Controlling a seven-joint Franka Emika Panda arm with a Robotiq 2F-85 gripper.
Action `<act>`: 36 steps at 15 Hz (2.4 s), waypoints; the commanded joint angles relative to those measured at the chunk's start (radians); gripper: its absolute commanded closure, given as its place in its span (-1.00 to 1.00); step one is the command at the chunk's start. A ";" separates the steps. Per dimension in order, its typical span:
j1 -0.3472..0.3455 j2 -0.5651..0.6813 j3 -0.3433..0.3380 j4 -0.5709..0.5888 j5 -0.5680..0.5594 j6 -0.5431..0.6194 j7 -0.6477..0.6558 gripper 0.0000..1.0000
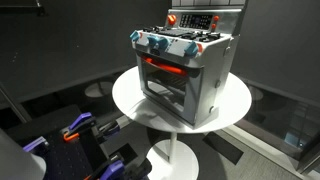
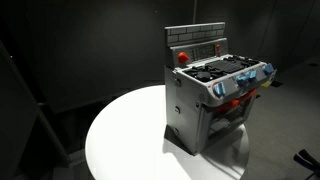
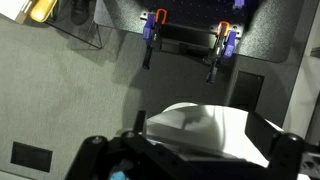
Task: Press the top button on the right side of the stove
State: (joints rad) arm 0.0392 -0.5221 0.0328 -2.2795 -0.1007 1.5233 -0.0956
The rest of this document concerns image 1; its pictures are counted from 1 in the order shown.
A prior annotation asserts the black metal frame beam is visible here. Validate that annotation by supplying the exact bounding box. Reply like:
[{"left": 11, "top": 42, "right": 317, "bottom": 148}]
[{"left": 0, "top": 82, "right": 33, "bottom": 125}]

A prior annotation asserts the white round pedestal table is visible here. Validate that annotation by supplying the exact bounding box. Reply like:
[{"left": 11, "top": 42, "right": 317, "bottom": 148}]
[{"left": 111, "top": 65, "right": 253, "bottom": 180}]

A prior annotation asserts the black and purple clamp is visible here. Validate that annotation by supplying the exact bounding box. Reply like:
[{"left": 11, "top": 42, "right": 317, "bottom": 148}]
[
  {"left": 84, "top": 156, "right": 153, "bottom": 180},
  {"left": 96, "top": 119, "right": 121, "bottom": 141}
]

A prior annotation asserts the purple clamp with orange tip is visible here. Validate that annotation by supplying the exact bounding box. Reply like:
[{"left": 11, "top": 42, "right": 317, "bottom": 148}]
[{"left": 62, "top": 112, "right": 98, "bottom": 143}]

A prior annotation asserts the purple clamp handle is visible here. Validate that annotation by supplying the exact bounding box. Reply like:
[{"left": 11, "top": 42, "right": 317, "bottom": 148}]
[{"left": 22, "top": 136, "right": 50, "bottom": 155}]

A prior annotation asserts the grey oven door with window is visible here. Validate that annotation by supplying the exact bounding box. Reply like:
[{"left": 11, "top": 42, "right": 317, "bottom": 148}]
[{"left": 137, "top": 52, "right": 205, "bottom": 125}]

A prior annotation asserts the grey toy stove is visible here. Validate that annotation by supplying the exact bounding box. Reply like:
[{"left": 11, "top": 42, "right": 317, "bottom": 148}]
[{"left": 129, "top": 0, "right": 248, "bottom": 130}]

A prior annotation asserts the black perforated mounting board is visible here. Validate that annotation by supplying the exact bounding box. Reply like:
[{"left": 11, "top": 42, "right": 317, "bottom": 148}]
[{"left": 5, "top": 104, "right": 112, "bottom": 180}]

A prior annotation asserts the black stove keypad panel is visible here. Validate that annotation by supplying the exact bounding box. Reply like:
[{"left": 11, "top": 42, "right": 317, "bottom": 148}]
[{"left": 179, "top": 13, "right": 214, "bottom": 31}]

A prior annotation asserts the blue stove knob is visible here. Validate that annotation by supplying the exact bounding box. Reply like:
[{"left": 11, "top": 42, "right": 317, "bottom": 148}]
[
  {"left": 146, "top": 35, "right": 160, "bottom": 47},
  {"left": 129, "top": 30, "right": 141, "bottom": 43},
  {"left": 157, "top": 37, "right": 171, "bottom": 51},
  {"left": 183, "top": 41, "right": 200, "bottom": 57}
]

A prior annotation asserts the orange round stove dial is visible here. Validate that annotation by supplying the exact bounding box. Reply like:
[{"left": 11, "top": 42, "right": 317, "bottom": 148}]
[{"left": 167, "top": 13, "right": 178, "bottom": 27}]

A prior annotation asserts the orange oven door handle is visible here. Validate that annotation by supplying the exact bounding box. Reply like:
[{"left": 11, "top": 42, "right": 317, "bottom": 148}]
[{"left": 141, "top": 55, "right": 188, "bottom": 77}]

